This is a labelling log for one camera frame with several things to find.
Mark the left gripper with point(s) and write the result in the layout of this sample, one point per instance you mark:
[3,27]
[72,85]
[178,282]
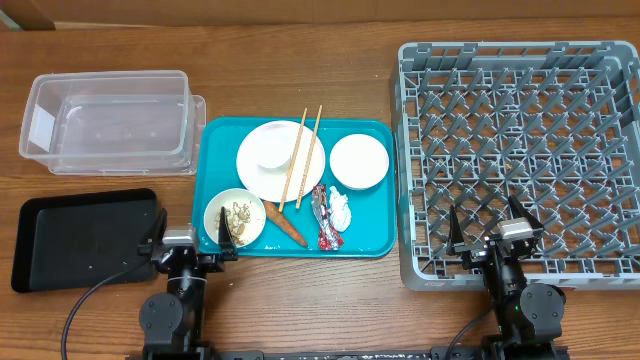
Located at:
[214,263]

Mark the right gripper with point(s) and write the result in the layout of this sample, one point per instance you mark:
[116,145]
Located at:
[474,254]

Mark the peanut shells and rice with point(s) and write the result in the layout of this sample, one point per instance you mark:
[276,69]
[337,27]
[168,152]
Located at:
[238,219]

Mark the white bowl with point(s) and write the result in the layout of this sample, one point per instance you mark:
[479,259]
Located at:
[212,213]

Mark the orange carrot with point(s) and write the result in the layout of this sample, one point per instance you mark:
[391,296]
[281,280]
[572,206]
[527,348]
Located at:
[276,217]

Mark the white cup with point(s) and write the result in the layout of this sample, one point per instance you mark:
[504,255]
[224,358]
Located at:
[273,152]

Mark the red silver snack wrapper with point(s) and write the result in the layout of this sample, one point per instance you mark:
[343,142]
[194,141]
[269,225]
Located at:
[329,239]

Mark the small white plate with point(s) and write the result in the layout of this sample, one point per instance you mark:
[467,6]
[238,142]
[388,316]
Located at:
[359,161]

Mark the white tissue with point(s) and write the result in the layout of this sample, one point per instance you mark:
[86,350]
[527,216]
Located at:
[340,213]

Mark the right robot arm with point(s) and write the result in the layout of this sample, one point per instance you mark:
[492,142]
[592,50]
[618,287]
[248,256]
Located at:
[528,315]

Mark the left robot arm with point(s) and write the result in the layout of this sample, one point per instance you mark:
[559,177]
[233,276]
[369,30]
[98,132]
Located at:
[172,320]

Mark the black waste tray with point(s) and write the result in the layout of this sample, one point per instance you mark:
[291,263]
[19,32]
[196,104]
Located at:
[75,241]

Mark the grey dishwasher rack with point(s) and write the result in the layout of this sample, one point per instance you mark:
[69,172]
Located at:
[554,124]

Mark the large white plate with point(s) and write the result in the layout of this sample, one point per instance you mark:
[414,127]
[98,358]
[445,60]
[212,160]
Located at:
[268,184]

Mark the teal serving tray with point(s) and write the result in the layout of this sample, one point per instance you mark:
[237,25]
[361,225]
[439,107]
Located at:
[372,231]

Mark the clear plastic bin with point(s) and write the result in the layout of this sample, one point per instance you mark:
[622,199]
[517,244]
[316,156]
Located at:
[114,123]

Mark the left wooden chopstick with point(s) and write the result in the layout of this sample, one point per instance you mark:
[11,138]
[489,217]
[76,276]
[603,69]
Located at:
[292,161]

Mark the wooden chopstick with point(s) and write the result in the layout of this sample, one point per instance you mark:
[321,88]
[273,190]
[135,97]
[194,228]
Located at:
[309,158]
[292,161]

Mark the right wooden chopstick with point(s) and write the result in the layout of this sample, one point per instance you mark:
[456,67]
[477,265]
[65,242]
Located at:
[309,158]

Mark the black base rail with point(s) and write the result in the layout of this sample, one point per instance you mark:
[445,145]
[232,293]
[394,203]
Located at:
[435,353]

